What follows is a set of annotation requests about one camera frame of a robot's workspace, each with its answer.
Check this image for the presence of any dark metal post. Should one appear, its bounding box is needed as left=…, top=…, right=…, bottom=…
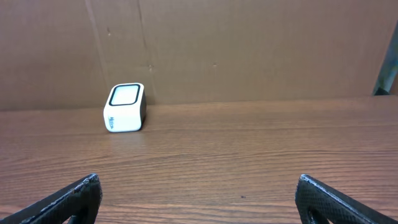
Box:
left=373, top=25, right=397, bottom=96

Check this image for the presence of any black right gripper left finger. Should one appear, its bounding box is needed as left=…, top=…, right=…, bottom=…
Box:
left=1, top=173, right=102, bottom=223

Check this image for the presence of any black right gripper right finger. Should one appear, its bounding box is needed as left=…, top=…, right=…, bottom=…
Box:
left=295, top=174, right=397, bottom=224

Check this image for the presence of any white barcode scanner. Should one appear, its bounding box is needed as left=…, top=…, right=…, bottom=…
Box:
left=103, top=83, right=147, bottom=133

